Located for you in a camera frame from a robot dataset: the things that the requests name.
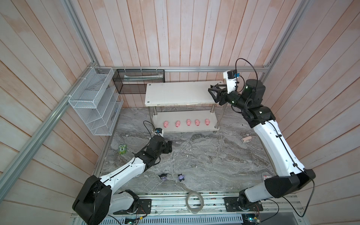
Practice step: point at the clear tape roll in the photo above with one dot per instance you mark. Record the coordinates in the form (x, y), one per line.
(194, 202)

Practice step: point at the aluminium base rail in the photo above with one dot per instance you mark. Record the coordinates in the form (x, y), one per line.
(173, 204)

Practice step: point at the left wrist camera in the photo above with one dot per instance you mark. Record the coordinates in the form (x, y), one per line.
(159, 131)

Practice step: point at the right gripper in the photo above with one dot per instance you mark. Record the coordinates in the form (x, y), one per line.
(222, 96)

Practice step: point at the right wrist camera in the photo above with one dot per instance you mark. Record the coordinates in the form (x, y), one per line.
(231, 80)

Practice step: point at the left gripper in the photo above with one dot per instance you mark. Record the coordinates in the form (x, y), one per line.
(168, 146)

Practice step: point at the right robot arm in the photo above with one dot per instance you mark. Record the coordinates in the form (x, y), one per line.
(291, 174)

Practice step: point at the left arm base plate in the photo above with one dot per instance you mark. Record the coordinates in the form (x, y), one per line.
(142, 206)

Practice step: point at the white wire mesh rack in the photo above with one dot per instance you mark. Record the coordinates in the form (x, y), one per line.
(96, 102)

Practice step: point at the green frog block toy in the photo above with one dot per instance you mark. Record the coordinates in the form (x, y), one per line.
(122, 149)

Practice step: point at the pink small toy right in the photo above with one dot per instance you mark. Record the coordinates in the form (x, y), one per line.
(246, 139)

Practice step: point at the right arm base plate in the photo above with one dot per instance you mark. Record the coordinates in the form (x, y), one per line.
(236, 204)

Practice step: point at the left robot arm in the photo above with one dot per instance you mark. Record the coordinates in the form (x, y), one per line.
(98, 198)

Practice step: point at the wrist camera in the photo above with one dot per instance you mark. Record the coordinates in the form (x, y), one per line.
(231, 80)
(159, 131)

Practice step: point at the white two-tier shelf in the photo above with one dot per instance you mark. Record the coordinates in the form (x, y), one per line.
(179, 101)

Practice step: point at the black purple figure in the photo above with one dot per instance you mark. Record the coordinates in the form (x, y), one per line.
(163, 177)

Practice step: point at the black mesh basket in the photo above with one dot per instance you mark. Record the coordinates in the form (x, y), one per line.
(134, 81)

